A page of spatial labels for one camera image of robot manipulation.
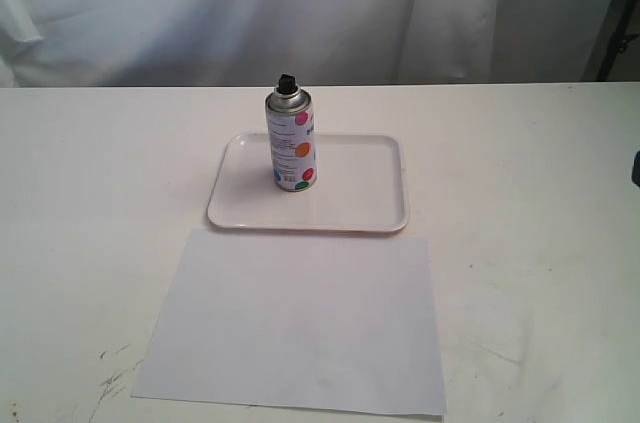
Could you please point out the white paper sheet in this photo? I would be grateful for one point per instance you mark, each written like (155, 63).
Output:
(320, 322)

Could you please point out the white spray can coloured dots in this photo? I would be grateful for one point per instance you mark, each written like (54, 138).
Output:
(290, 123)

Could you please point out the white cloth backdrop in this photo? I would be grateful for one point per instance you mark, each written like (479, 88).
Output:
(50, 43)

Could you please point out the dark stand at right edge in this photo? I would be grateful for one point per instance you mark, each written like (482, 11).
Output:
(615, 55)

